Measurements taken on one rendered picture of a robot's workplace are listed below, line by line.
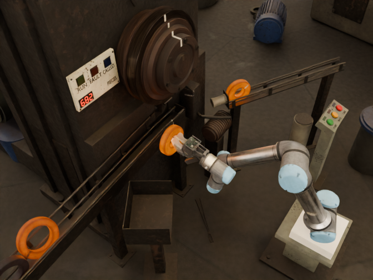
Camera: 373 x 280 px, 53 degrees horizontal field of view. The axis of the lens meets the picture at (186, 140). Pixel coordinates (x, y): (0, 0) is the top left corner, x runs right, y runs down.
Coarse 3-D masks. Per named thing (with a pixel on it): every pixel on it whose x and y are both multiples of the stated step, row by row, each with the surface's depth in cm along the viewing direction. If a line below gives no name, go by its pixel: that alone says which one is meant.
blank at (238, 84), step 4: (236, 80) 222; (240, 80) 222; (244, 80) 223; (232, 84) 221; (236, 84) 220; (240, 84) 222; (244, 84) 223; (248, 84) 224; (228, 88) 223; (232, 88) 221; (236, 88) 223; (244, 88) 225; (248, 88) 227; (228, 92) 223; (232, 92) 223; (240, 92) 230; (244, 92) 228; (248, 92) 229; (232, 96) 225; (236, 96) 228; (240, 96) 229
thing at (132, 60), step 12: (156, 12) 167; (168, 12) 165; (180, 12) 173; (144, 24) 163; (156, 24) 161; (192, 24) 185; (144, 36) 159; (132, 48) 162; (144, 48) 162; (132, 60) 163; (132, 72) 166; (132, 84) 171; (144, 96) 177
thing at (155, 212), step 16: (128, 192) 175; (144, 192) 186; (160, 192) 186; (128, 208) 175; (144, 208) 183; (160, 208) 182; (128, 224) 175; (144, 224) 177; (160, 224) 177; (128, 240) 169; (144, 240) 169; (160, 240) 168; (160, 256) 206; (176, 256) 228; (144, 272) 222; (160, 272) 221; (176, 272) 221
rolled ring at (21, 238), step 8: (24, 224) 160; (32, 224) 160; (40, 224) 163; (48, 224) 166; (56, 224) 169; (24, 232) 158; (56, 232) 169; (16, 240) 159; (24, 240) 159; (48, 240) 170; (24, 248) 160; (40, 248) 168; (24, 256) 160; (32, 256) 163; (40, 256) 165
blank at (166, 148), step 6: (174, 126) 180; (168, 132) 177; (174, 132) 180; (180, 132) 185; (162, 138) 177; (168, 138) 177; (162, 144) 178; (168, 144) 180; (162, 150) 180; (168, 150) 182; (174, 150) 187
